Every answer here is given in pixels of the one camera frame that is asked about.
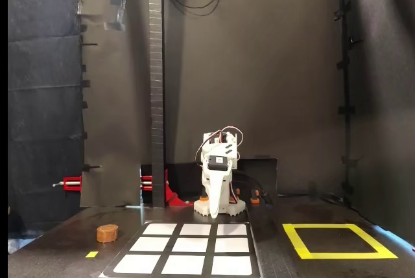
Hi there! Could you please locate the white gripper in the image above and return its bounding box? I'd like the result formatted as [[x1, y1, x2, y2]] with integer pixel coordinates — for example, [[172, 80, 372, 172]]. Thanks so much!
[[200, 153, 235, 220]]

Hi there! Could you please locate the brown cylinder block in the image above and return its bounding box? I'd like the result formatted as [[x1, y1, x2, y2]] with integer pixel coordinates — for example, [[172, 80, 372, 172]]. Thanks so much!
[[96, 224, 119, 244]]

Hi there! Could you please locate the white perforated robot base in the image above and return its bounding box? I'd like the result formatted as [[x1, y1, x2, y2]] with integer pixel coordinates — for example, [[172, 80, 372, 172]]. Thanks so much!
[[193, 198, 246, 218]]

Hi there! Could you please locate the white grid sheet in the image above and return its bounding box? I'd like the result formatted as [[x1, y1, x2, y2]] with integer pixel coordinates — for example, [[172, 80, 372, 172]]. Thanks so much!
[[99, 221, 262, 278]]

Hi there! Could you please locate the dark paper panel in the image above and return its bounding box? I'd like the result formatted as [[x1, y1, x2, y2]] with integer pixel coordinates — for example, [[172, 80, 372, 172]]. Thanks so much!
[[77, 0, 153, 208]]

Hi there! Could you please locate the yellow tape square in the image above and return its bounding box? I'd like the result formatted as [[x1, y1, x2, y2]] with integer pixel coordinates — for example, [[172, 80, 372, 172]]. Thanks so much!
[[281, 223, 399, 260]]

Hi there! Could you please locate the black thin pole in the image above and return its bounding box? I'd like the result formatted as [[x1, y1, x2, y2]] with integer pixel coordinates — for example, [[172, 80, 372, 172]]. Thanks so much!
[[333, 0, 357, 209]]

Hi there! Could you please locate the black fabric curtain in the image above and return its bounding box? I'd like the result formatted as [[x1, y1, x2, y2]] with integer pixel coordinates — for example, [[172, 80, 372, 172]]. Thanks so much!
[[8, 0, 84, 237]]

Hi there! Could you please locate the red corner bracket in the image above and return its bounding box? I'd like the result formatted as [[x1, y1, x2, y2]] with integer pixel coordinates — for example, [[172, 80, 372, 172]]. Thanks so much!
[[164, 168, 195, 207]]

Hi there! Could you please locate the pink white servo cable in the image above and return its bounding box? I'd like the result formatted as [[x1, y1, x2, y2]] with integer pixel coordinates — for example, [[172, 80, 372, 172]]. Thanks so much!
[[195, 124, 244, 166]]

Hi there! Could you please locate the black vertical post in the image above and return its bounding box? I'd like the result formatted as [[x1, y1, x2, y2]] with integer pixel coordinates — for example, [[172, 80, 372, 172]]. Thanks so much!
[[148, 0, 166, 208]]

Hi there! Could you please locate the black hanging cable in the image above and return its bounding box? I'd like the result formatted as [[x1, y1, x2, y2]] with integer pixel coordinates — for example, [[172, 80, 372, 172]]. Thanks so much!
[[163, 0, 221, 17]]

